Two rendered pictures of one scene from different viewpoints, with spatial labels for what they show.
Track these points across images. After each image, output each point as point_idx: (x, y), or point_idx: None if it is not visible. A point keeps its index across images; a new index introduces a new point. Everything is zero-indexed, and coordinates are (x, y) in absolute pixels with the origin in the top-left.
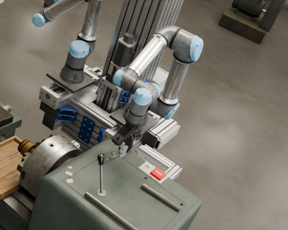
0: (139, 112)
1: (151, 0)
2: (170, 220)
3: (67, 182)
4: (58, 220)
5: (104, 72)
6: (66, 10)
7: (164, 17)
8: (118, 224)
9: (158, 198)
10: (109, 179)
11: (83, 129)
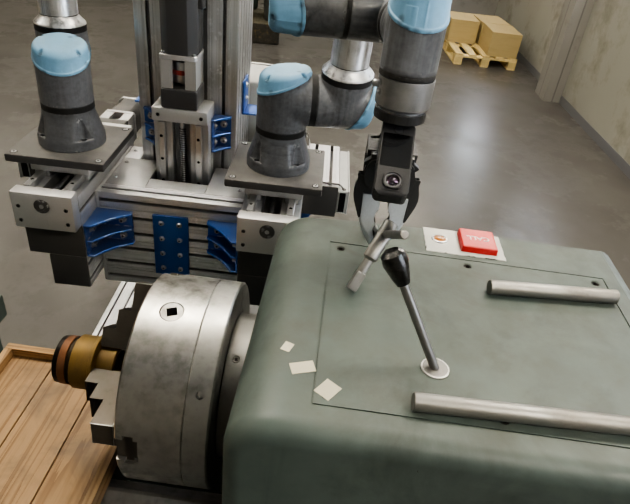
0: (431, 61)
1: None
2: None
3: (328, 400)
4: None
5: (145, 98)
6: None
7: None
8: (577, 438)
9: (552, 297)
10: (406, 317)
11: (165, 247)
